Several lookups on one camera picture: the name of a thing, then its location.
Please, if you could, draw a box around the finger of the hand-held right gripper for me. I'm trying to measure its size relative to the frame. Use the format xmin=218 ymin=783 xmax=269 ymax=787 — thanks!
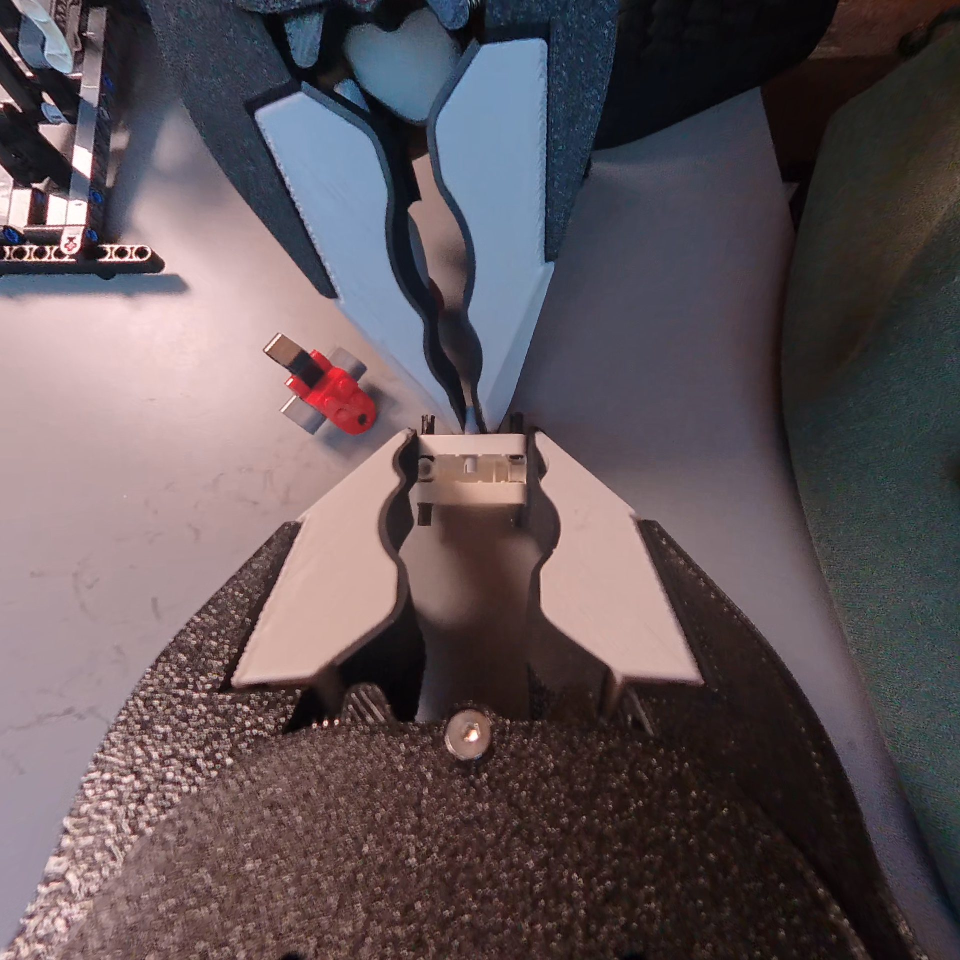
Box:
xmin=425 ymin=39 xmax=562 ymax=426
xmin=249 ymin=80 xmax=478 ymax=436

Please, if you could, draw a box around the black textured pad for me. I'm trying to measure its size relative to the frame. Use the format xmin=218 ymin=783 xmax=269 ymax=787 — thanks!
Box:
xmin=593 ymin=0 xmax=838 ymax=151

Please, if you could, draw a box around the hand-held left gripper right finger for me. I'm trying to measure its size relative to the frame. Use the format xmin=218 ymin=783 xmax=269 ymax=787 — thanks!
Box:
xmin=527 ymin=432 xmax=706 ymax=712

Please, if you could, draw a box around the grey desk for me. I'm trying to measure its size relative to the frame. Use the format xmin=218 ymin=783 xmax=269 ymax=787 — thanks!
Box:
xmin=0 ymin=0 xmax=931 ymax=931

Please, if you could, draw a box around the white toy brick piece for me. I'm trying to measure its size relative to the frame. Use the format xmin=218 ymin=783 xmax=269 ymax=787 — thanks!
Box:
xmin=414 ymin=417 xmax=532 ymax=529

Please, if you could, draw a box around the toy vehicle chassis build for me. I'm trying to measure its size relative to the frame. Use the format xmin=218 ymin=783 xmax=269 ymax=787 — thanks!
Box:
xmin=0 ymin=0 xmax=163 ymax=279

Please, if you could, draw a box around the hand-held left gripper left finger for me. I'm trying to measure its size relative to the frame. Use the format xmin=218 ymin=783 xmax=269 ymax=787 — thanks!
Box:
xmin=230 ymin=429 xmax=420 ymax=691

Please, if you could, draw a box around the red toy brick piece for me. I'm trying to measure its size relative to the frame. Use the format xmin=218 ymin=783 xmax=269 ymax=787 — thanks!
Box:
xmin=264 ymin=333 xmax=382 ymax=438

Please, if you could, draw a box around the green sweatshirt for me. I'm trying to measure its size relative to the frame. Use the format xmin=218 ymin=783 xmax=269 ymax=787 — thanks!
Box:
xmin=780 ymin=23 xmax=960 ymax=916

